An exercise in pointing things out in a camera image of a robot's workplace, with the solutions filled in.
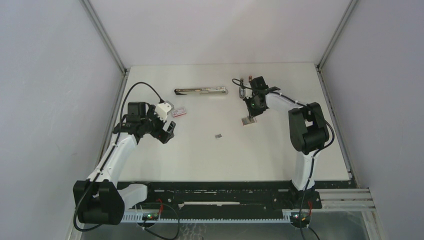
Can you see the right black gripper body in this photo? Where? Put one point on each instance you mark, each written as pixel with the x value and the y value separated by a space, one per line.
pixel 254 108

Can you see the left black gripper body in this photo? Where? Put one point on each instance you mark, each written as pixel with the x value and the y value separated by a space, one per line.
pixel 154 125

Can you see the black and beige stapler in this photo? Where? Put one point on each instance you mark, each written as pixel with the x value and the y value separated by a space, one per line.
pixel 221 90

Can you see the small brown stapler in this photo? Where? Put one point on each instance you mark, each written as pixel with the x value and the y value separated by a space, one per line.
pixel 242 90

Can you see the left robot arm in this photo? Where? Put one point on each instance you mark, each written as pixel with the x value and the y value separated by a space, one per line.
pixel 98 201

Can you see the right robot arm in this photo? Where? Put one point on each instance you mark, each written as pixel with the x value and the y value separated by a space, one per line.
pixel 309 132

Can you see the red white staple box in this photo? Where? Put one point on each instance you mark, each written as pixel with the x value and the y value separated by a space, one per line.
pixel 179 112

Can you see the left green circuit board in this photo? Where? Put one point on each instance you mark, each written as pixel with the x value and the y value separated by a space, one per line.
pixel 150 217

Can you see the green circuit board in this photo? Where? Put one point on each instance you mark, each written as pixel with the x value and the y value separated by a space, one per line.
pixel 150 217
pixel 300 221

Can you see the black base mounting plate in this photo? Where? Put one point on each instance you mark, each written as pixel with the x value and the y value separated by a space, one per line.
pixel 218 197

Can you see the right green circuit board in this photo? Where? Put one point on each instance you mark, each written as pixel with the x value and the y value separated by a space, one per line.
pixel 300 221

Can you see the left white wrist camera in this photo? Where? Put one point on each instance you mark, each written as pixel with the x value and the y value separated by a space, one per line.
pixel 163 109

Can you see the right corner frame post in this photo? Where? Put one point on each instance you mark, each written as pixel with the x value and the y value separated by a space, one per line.
pixel 337 33

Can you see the corner frame post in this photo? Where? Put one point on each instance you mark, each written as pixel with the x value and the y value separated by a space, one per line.
pixel 337 33
pixel 106 39

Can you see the white slotted cable duct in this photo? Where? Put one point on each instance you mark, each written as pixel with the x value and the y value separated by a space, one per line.
pixel 262 216

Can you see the aluminium frame rail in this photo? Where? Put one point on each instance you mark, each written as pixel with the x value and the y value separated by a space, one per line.
pixel 346 200

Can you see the left corner frame post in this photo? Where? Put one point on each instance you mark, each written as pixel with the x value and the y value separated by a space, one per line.
pixel 106 39

